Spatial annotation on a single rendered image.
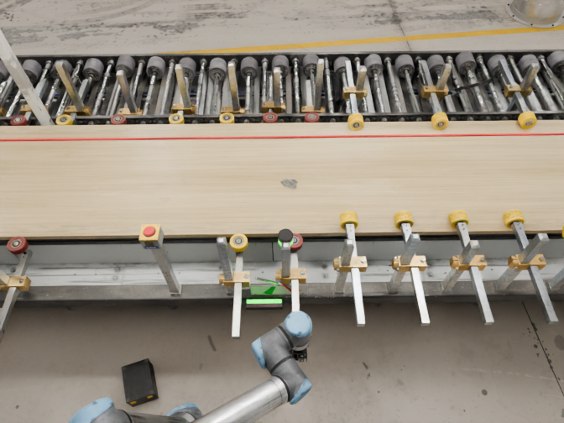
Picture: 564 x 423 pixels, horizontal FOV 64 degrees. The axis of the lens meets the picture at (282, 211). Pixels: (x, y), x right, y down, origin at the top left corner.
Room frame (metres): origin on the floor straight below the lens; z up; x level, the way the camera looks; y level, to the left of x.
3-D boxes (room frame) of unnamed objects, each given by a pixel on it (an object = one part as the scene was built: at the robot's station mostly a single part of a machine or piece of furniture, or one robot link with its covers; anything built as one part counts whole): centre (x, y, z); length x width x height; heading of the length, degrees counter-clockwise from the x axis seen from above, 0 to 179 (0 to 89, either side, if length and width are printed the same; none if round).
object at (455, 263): (0.91, -0.79, 0.95); 0.14 x 0.06 x 0.05; 90
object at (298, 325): (0.56, -0.05, 1.13); 0.10 x 0.09 x 0.12; 124
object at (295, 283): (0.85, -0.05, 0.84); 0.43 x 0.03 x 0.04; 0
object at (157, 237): (0.91, 0.50, 1.18); 0.07 x 0.07 x 0.08; 0
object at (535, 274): (0.90, -1.05, 0.95); 0.50 x 0.04 x 0.04; 0
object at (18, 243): (1.05, 1.20, 0.85); 0.08 x 0.08 x 0.11
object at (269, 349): (0.49, 0.03, 1.14); 0.12 x 0.12 x 0.09; 34
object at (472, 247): (0.91, -0.76, 0.87); 0.04 x 0.04 x 0.48; 0
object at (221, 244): (0.91, 0.24, 0.92); 0.04 x 0.04 x 0.48; 0
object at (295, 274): (0.91, -0.04, 0.85); 0.14 x 0.06 x 0.05; 90
